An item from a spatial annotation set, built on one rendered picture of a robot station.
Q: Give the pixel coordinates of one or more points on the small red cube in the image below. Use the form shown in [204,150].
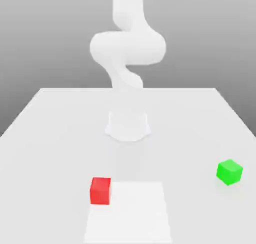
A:
[100,191]

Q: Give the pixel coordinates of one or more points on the small green cube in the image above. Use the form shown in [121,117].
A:
[229,172]

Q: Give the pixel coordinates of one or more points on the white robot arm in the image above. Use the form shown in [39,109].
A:
[128,47]

